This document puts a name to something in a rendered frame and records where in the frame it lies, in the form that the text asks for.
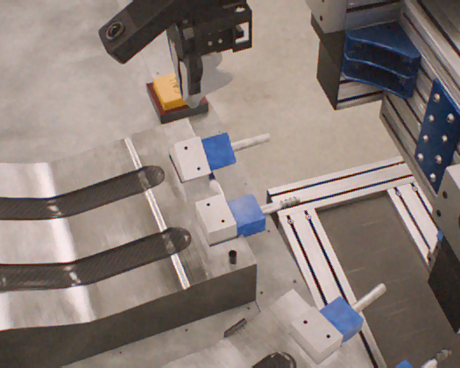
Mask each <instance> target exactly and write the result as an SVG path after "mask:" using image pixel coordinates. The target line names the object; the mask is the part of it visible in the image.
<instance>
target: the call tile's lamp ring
mask: <svg viewBox="0 0 460 368"><path fill-rule="evenodd" d="M146 84H147V86H148V89H149V91H150V93H151V95H152V98H153V100H154V102H155V105H156V107H157V109H158V111H159V113H160V115H161V116H164V115H166V114H169V113H172V112H175V111H177V110H185V109H189V108H190V107H189V106H188V105H184V106H181V107H178V108H176V109H172V110H165V111H163V109H162V107H161V104H160V102H159V100H158V98H157V96H156V95H155V91H154V89H153V87H152V85H153V81H152V82H148V83H146ZM207 102H208V100H207V99H206V97H205V96H203V97H202V101H200V104H203V103H207ZM200 104H199V105H200Z"/></svg>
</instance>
